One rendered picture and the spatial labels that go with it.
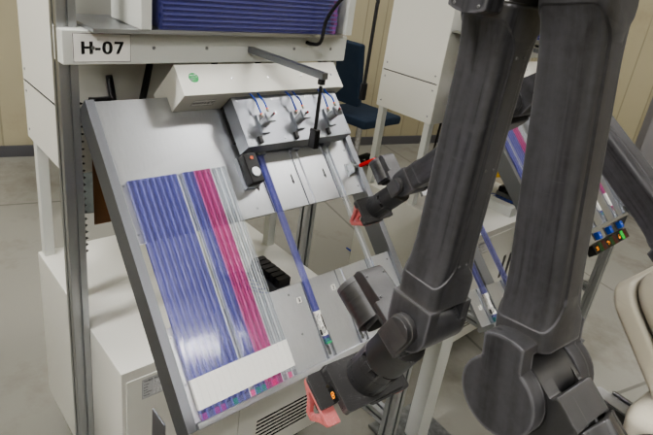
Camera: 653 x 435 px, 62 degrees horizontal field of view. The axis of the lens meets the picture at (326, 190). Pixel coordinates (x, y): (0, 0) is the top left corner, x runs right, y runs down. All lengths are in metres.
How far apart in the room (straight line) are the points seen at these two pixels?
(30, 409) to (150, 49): 1.44
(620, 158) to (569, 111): 0.47
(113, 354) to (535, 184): 1.19
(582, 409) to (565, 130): 0.24
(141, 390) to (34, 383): 0.95
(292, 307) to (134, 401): 0.46
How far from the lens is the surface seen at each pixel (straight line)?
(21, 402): 2.33
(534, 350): 0.52
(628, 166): 0.93
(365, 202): 1.39
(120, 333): 1.55
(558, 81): 0.47
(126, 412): 1.51
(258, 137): 1.32
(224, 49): 1.38
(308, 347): 1.30
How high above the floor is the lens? 1.57
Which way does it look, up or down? 23 degrees down
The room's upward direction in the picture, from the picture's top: 8 degrees clockwise
